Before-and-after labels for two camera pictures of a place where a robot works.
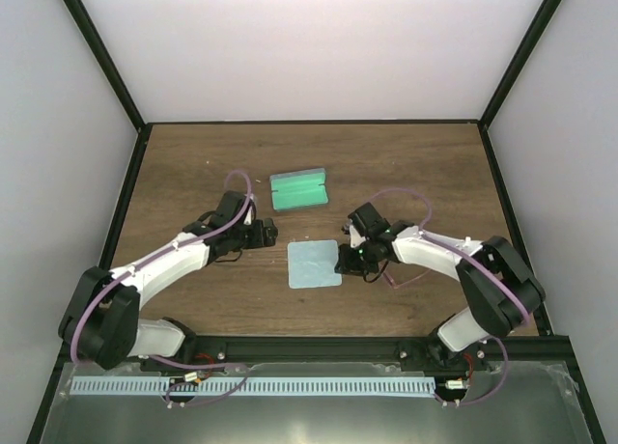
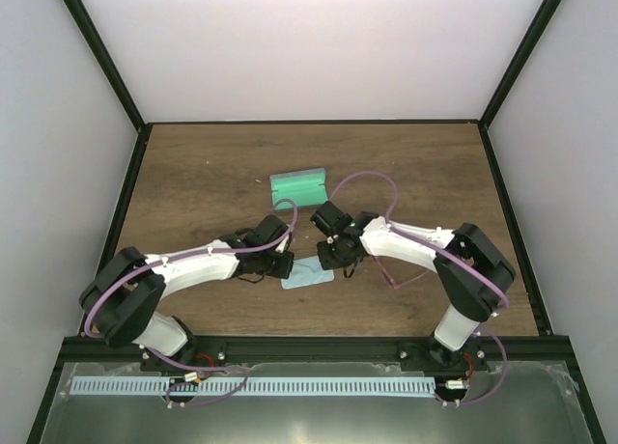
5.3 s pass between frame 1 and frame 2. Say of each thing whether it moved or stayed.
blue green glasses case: stayed
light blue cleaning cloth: moved
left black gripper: moved
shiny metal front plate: stayed
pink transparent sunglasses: stayed
